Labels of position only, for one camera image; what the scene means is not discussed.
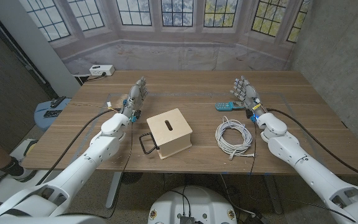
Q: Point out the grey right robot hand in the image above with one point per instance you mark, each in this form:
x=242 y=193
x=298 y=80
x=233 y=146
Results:
x=248 y=91

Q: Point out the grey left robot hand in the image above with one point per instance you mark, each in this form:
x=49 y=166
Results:
x=134 y=96

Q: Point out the plywood box with slot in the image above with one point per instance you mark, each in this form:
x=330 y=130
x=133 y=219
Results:
x=169 y=130

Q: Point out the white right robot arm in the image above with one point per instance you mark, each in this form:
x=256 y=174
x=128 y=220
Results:
x=309 y=168

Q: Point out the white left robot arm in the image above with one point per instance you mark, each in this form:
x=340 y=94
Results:
x=82 y=161

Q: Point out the teal toy flip phone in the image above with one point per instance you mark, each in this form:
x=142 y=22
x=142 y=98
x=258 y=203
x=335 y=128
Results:
x=224 y=106

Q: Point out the white power strip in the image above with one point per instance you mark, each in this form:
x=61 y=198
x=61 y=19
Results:
x=102 y=70

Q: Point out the printed window backdrop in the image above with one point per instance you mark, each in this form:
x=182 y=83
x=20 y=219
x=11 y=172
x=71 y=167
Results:
x=172 y=46

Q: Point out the long black device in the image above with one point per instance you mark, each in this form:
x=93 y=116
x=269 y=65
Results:
x=57 y=101

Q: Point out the black round floor object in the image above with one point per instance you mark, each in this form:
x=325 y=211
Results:
x=131 y=178

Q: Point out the flat black device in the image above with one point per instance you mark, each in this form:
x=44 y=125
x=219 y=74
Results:
x=53 y=113

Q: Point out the light blue round stool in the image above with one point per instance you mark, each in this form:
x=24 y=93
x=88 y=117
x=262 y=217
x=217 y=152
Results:
x=43 y=123

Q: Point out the grey table leg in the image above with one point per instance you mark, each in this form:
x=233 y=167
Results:
x=113 y=189
x=273 y=196

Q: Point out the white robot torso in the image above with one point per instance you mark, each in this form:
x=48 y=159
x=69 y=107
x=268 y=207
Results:
x=194 y=205

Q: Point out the grey sneaker with black sock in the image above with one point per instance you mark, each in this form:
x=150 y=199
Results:
x=15 y=170

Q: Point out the white floor platform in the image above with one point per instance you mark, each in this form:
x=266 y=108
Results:
x=11 y=188

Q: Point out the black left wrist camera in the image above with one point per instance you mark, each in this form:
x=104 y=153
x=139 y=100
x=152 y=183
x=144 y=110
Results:
x=134 y=115

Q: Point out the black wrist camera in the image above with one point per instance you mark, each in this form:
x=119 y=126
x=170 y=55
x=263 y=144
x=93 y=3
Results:
x=134 y=115
x=251 y=115

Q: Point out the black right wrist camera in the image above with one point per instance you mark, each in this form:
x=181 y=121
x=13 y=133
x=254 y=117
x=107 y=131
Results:
x=251 y=115

